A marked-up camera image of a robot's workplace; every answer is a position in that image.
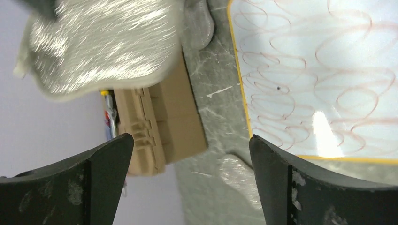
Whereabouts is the grey scrubbing pad left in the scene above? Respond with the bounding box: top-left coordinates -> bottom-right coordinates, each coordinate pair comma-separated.
218,154 -> 262,210

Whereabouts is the grey mesh scrubbing pad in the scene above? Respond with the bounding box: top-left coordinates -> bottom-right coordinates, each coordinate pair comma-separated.
14,0 -> 214,100

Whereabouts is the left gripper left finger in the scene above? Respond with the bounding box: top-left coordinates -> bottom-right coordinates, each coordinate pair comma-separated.
0,133 -> 134,225

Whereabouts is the yellow framed whiteboard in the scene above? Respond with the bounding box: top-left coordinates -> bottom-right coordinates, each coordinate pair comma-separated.
227,0 -> 398,165

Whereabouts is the tan plastic toolbox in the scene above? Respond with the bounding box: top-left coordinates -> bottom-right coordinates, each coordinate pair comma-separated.
109,53 -> 207,177

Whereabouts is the red handled adjustable wrench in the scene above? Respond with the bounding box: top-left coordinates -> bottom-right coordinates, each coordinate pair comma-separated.
105,110 -> 118,140

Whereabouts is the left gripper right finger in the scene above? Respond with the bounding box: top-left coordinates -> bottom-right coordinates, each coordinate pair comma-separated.
249,135 -> 398,225

